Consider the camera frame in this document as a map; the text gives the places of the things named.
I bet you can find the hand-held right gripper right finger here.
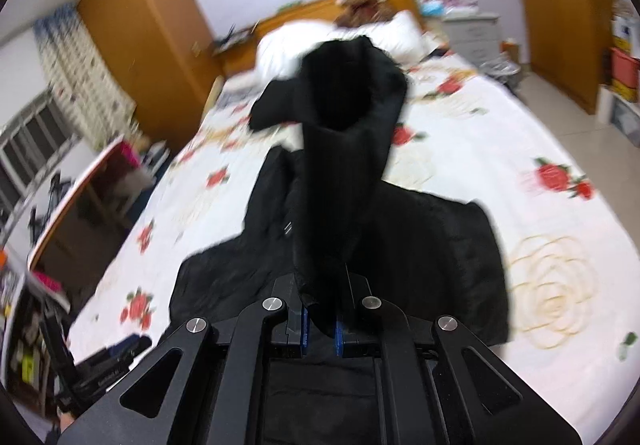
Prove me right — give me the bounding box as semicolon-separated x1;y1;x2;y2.
332;270;583;445

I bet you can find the grey waste basket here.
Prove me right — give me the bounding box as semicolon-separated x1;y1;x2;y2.
482;58;523;91

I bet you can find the wooden headboard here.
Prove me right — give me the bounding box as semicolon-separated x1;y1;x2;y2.
215;0;426;76

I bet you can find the black tripod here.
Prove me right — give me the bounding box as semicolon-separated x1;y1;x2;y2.
29;170;76;246

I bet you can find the wooden wardrobe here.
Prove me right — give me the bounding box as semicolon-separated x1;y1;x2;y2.
75;0;226;151

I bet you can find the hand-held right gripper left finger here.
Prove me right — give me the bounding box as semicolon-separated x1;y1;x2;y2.
60;275;313;445

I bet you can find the wooden door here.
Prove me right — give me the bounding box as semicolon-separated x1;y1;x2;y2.
502;0;621;116

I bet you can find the white duvet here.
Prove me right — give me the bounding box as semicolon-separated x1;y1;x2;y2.
255;10;431;76

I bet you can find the patterned curtain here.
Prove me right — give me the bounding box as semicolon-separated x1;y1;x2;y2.
32;2;138;141

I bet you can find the black puffer jacket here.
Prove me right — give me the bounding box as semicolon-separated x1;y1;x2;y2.
167;38;511;445

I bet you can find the white floral bed sheet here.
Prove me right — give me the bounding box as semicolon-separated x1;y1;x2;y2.
65;50;640;445

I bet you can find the window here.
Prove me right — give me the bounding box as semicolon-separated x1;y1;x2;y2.
0;90;83;226

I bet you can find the grey nightstand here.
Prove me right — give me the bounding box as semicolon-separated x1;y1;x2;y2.
442;11;503;66

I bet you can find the wooden chair with clothes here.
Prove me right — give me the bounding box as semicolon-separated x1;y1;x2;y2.
27;135;156;306

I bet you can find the white storage box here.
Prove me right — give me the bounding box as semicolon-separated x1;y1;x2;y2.
597;85;640;148

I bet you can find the red storage box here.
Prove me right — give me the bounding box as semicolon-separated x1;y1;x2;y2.
610;48;640;91

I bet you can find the brown teddy bear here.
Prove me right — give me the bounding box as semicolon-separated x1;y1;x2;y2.
334;0;397;27

